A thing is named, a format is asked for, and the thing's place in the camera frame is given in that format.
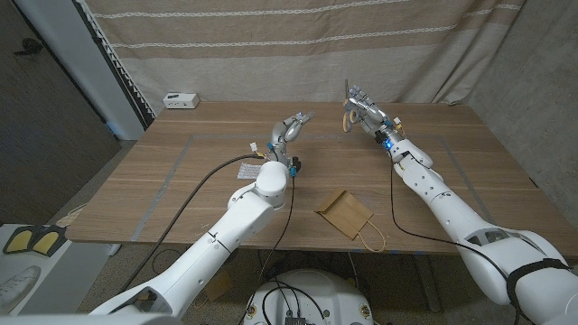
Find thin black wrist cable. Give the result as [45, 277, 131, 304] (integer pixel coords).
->
[237, 175, 297, 325]
[387, 154, 520, 317]

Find grey backdrop cloth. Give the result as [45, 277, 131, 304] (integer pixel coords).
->
[433, 0, 578, 202]

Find black torso cable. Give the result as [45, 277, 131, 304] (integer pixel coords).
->
[263, 278, 327, 325]

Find grey table leg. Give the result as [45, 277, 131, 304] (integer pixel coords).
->
[414, 253, 443, 313]

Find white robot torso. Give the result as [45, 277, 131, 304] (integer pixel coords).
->
[243, 269, 375, 325]

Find white power strip box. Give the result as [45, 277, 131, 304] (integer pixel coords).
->
[163, 92, 201, 110]

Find white door frame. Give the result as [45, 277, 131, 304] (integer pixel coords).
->
[13, 0, 146, 141]

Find grey scissors with orange handles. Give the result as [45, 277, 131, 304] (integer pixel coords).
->
[341, 79, 361, 135]

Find dark textured door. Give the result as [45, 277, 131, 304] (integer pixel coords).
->
[0, 0, 122, 226]

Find door handle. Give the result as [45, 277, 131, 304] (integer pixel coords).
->
[13, 38, 45, 57]

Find white floor platform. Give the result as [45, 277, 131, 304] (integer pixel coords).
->
[0, 224, 122, 317]

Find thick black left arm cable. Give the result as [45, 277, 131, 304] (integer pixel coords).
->
[119, 153, 267, 293]

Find yellow black pad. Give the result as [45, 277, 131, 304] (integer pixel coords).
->
[31, 225, 68, 257]
[2, 225, 36, 256]

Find white printed receipt paper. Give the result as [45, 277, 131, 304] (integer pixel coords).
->
[237, 162, 264, 181]

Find beige striped curtain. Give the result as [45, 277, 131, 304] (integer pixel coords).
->
[83, 0, 527, 117]

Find thin black left wrist cable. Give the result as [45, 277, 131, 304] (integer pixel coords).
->
[237, 175, 297, 325]

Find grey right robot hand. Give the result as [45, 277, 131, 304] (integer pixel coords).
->
[342, 85, 407, 150]

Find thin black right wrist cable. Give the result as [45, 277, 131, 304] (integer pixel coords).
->
[387, 154, 520, 317]

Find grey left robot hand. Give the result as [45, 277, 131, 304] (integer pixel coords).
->
[266, 111, 316, 177]

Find small brown floor paper bag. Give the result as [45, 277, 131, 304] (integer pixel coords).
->
[198, 269, 234, 302]

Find brown paper bag with handles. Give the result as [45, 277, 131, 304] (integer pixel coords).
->
[314, 188, 387, 253]

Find white shoe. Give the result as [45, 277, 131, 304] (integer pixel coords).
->
[0, 265, 42, 317]

